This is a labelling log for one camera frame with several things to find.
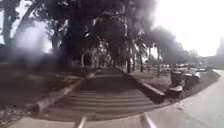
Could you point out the dark ribbed path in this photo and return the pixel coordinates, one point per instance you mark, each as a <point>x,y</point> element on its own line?
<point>103,96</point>

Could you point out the concrete kerb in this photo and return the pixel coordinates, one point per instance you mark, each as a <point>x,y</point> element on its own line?
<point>150,90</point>
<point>56,96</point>

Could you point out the row of dark trees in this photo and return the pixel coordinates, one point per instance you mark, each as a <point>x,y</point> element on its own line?
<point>76,33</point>

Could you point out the group of trees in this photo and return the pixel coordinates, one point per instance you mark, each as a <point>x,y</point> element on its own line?
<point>166,46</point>

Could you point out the dark rubbish bin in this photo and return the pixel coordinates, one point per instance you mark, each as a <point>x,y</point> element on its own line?
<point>176,79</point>

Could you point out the robot's own part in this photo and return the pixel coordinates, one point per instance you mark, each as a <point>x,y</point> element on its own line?
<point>80,123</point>
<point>150,122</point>

